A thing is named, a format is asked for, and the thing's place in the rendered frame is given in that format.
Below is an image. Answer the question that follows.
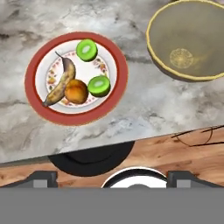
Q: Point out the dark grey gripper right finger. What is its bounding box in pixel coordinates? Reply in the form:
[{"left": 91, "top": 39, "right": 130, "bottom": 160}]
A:
[{"left": 167, "top": 171, "right": 223, "bottom": 189}]

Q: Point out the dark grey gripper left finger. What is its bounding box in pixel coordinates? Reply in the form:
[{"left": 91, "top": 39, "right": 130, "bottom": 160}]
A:
[{"left": 2, "top": 171, "right": 59, "bottom": 189}]

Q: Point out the red rimmed floral plate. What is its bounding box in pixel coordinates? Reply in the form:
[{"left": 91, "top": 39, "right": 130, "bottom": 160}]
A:
[{"left": 24, "top": 31, "right": 130, "bottom": 127}]

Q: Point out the olive bowl with yellow rim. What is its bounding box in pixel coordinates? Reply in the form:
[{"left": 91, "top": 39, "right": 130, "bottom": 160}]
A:
[{"left": 145, "top": 0, "right": 224, "bottom": 82}]

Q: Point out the black and white round stool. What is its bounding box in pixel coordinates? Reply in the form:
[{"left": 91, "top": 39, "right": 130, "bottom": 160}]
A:
[{"left": 101, "top": 166, "right": 168, "bottom": 189}]

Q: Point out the orange fruit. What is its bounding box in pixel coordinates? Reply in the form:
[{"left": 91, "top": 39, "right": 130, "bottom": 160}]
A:
[{"left": 64, "top": 79, "right": 89, "bottom": 105}]

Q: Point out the spotted yellow banana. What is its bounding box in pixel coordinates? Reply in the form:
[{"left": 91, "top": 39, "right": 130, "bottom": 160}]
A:
[{"left": 42, "top": 51, "right": 77, "bottom": 108}]

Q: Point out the green kiwi half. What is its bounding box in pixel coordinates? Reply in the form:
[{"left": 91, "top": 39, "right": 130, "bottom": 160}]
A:
[
  {"left": 87, "top": 75, "right": 111, "bottom": 98},
  {"left": 75, "top": 38, "right": 99, "bottom": 62}
]

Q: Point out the thin black wire chair frame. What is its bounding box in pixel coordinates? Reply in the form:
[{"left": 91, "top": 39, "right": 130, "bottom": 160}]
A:
[{"left": 171, "top": 125, "right": 224, "bottom": 148}]

